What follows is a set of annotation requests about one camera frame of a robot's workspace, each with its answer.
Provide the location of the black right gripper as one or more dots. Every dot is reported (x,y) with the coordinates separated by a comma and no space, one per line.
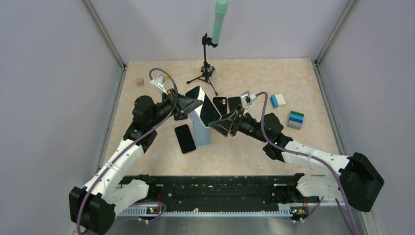
(230,123)

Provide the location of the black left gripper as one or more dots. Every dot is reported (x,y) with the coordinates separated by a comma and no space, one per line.
(182,105)

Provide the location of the lilac phone case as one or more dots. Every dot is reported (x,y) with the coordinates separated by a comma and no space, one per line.
(193,115)

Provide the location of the black smartphone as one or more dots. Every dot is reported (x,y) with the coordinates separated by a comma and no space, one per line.
(179,116)
(204,106)
(185,139)
(234,102)

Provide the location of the black phone case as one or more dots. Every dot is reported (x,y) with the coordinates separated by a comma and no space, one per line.
(221,103)

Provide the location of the light blue phone case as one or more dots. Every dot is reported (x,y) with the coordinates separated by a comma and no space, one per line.
(201,134)

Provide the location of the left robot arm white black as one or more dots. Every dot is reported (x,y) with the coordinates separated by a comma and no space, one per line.
(95,206)

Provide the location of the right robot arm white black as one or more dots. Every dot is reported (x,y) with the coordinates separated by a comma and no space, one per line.
(339,176)

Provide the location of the black mini tripod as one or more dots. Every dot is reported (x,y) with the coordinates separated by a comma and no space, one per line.
(207,69)

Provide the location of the brown wooden cube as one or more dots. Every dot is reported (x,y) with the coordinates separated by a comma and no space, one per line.
(140,81)

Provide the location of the blue white toy block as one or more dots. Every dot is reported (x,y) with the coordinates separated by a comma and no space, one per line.
(277,100)

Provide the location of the green blue grey block stack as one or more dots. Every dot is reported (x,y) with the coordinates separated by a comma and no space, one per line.
(295,120)

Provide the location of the mint green microphone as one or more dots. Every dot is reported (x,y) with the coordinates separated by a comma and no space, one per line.
(220,10)

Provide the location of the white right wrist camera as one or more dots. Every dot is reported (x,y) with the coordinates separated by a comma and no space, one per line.
(248,100)

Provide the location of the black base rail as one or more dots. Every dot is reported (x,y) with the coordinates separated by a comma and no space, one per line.
(205,196)

